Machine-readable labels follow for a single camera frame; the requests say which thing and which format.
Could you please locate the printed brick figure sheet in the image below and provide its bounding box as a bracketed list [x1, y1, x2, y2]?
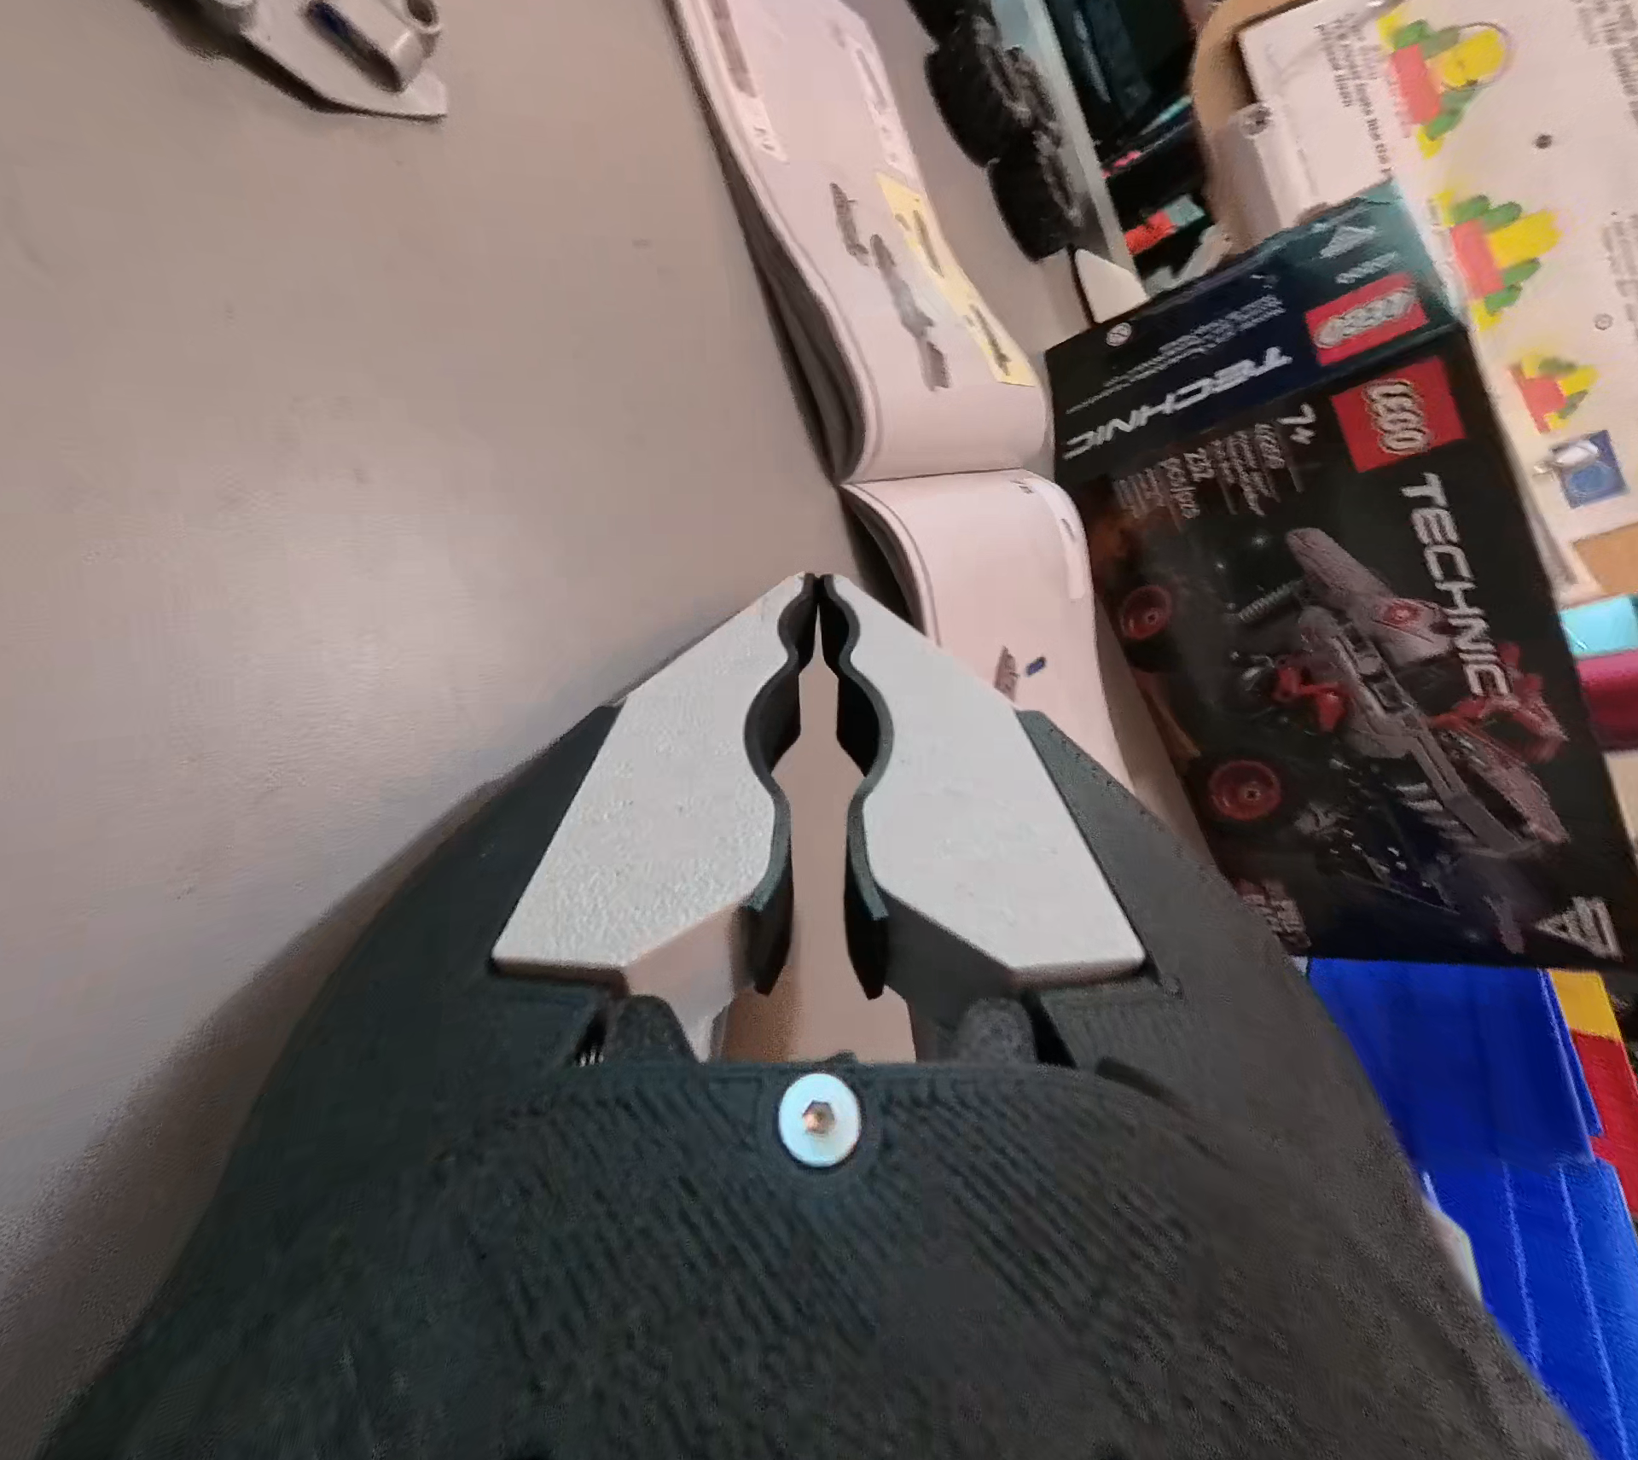
[1239, 0, 1638, 585]

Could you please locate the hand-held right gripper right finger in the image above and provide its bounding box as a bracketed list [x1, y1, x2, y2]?
[822, 574, 1147, 1054]

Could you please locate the clear plastic parts tray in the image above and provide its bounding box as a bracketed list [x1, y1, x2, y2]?
[978, 0, 1307, 325]

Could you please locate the blue storage bin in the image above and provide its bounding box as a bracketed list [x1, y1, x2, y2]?
[1305, 958, 1638, 1460]

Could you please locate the beige desk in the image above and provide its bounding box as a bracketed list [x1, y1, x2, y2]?
[0, 0, 1153, 1275]

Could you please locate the red plastic bin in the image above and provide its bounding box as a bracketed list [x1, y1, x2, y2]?
[1571, 1028, 1638, 1211]

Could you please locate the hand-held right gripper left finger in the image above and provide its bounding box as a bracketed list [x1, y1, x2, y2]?
[491, 573, 821, 1061]

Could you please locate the yellow plastic bin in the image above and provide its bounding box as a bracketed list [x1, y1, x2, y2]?
[1548, 967, 1638, 1045]

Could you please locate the black toy set box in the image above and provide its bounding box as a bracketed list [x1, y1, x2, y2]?
[1043, 180, 1638, 970]

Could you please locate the open instruction booklet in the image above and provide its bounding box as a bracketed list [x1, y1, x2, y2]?
[601, 0, 1136, 798]

